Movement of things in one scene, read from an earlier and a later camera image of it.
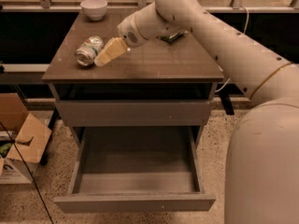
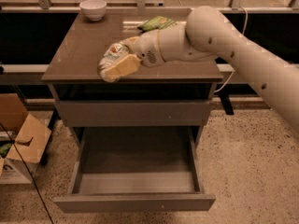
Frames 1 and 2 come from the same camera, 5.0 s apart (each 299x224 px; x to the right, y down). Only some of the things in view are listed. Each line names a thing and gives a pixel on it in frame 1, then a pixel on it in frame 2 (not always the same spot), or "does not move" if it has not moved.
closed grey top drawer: [135, 113] does not move
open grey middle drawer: [135, 169] does not move
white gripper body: [128, 29] -> [147, 49]
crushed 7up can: [86, 52] -> [113, 54]
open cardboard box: [31, 137] does not move
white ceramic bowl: [94, 7] does not move
